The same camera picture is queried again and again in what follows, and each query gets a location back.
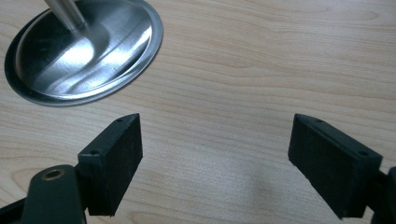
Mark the steel utensil rack stand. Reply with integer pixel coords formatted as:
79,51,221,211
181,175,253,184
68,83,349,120
4,0,164,107

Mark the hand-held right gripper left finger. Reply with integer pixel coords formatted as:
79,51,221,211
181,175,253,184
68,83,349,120
77,113,144,217

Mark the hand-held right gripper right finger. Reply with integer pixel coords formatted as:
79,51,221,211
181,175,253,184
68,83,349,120
287,113,384,220

